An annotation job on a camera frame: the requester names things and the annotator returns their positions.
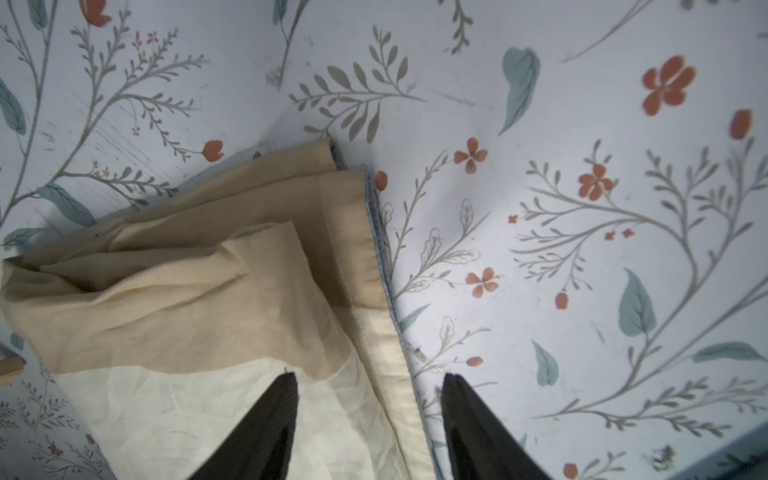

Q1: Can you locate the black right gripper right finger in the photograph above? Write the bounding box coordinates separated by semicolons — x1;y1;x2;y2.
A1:
440;374;549;480

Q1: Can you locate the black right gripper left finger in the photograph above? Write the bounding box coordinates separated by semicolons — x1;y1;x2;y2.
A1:
191;373;299;480

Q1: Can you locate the beige and grey pillowcase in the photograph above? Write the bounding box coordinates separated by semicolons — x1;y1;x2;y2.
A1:
1;140;435;479

